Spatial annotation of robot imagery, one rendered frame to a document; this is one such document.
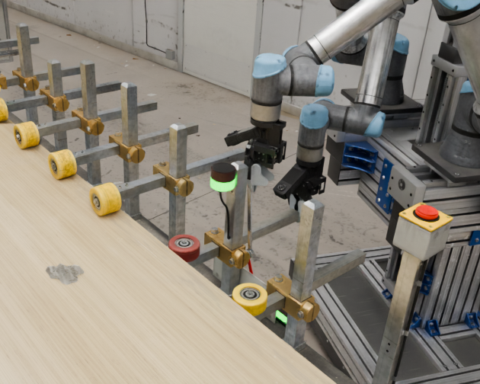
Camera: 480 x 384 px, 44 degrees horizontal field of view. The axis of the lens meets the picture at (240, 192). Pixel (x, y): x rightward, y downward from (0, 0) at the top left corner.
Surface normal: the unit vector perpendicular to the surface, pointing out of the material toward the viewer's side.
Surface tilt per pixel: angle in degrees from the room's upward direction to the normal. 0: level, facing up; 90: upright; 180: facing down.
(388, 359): 90
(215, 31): 90
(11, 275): 0
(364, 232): 0
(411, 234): 90
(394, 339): 90
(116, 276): 0
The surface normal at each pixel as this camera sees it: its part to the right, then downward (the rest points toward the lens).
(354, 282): 0.07, -0.87
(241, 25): -0.68, 0.32
